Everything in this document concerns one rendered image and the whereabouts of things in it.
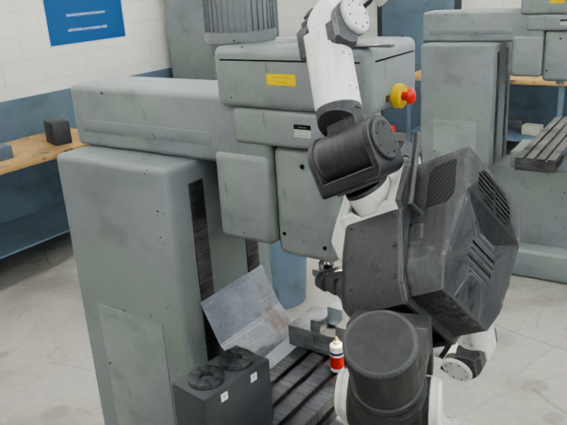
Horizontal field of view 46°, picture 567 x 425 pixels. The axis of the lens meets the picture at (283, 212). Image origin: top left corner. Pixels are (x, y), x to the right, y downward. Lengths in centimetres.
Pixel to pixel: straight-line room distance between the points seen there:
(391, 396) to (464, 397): 255
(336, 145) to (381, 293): 28
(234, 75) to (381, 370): 101
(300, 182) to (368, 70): 37
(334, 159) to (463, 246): 28
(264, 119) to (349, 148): 58
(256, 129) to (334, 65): 54
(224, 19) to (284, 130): 34
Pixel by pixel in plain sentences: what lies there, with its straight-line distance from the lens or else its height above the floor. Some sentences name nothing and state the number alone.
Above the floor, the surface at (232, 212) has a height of 142.
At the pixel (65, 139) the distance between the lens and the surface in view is 564.
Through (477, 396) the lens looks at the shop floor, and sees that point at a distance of 361.
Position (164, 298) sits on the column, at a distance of 208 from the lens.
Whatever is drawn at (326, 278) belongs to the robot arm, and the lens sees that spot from 187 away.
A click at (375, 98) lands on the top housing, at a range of 158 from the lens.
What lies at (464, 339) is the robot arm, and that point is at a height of 123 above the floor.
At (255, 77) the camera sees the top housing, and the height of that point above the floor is 181.
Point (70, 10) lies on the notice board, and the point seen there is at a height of 187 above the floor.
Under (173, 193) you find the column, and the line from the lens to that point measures 192.
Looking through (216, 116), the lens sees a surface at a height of 170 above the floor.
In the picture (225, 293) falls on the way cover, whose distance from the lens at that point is 216.
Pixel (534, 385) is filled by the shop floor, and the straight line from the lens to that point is 375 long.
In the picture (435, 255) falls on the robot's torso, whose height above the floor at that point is 160.
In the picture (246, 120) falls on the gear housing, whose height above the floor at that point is 170.
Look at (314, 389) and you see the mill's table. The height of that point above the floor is 96.
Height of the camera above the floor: 205
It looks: 20 degrees down
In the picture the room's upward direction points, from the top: 4 degrees counter-clockwise
